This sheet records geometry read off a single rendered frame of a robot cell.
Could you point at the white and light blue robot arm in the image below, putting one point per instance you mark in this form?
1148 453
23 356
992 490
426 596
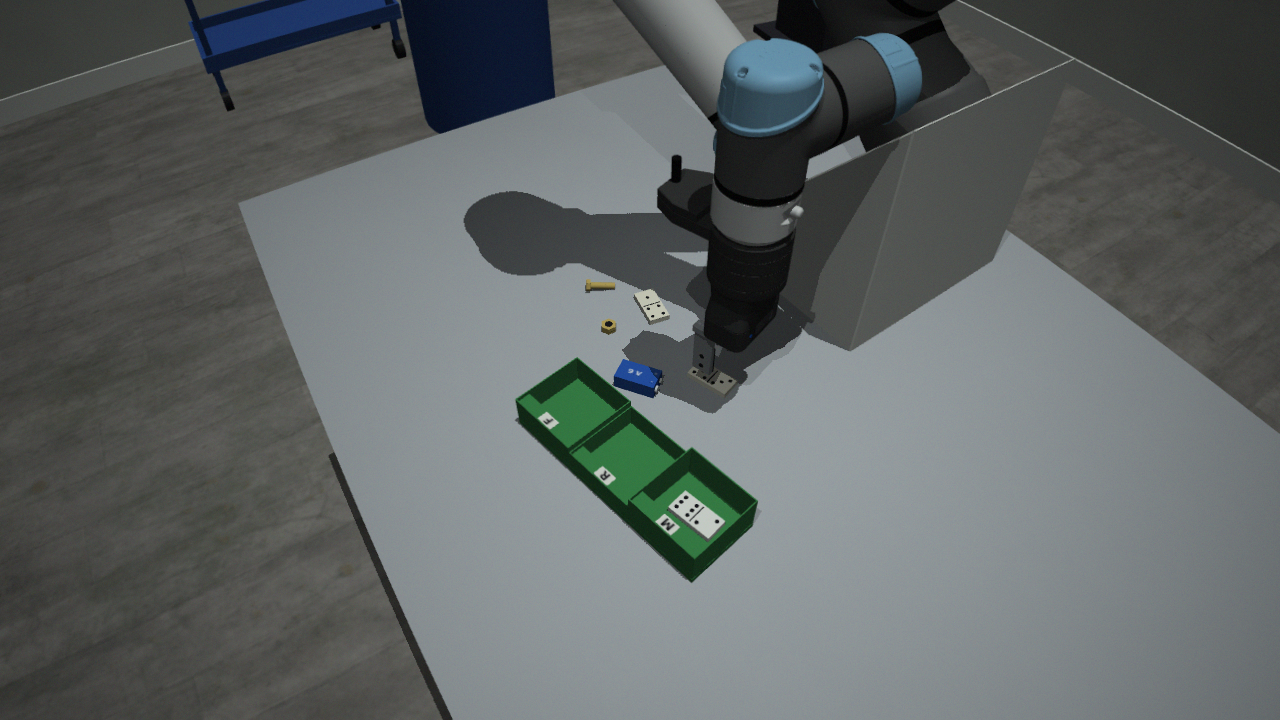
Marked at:
770 117

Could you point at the blue 9v battery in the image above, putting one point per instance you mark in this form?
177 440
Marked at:
638 378

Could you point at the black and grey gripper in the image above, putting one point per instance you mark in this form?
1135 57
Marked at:
747 269

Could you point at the white domino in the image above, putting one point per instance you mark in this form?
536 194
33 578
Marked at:
651 306
696 516
718 382

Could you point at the green three-compartment bin rack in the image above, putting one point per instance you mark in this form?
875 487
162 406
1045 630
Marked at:
595 432

